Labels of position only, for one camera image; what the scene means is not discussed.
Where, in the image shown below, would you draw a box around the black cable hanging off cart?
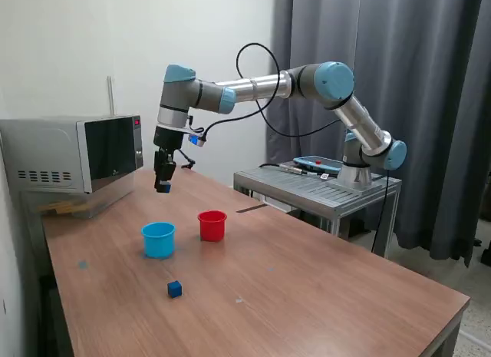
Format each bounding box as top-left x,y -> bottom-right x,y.
367,168 -> 388,253

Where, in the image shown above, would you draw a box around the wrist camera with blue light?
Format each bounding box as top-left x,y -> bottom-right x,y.
187,128 -> 210,147

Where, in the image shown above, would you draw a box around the black cable with metal plug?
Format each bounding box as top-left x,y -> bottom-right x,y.
259,161 -> 325,177

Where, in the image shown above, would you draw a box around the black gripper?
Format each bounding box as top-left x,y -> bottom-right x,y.
153,125 -> 184,192

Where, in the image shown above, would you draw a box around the blue teach pendant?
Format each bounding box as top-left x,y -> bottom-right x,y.
293,154 -> 343,176

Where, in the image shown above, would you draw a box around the blue plastic bin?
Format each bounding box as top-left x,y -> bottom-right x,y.
140,220 -> 177,259

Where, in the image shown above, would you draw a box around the grey metal robot cart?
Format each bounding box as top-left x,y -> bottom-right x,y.
232,163 -> 403,260

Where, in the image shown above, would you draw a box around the silver microwave oven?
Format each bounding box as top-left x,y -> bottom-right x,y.
0,114 -> 145,197

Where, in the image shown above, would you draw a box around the grey curtain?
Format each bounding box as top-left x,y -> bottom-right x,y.
265,0 -> 491,268

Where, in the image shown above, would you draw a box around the wooden boards stack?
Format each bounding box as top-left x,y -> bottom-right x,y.
38,201 -> 93,217

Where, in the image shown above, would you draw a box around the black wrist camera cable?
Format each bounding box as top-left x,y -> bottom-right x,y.
187,41 -> 346,147

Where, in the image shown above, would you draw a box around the red plastic cup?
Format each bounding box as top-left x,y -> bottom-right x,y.
197,210 -> 228,243

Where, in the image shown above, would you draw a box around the black chair base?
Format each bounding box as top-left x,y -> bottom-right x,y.
473,236 -> 491,264

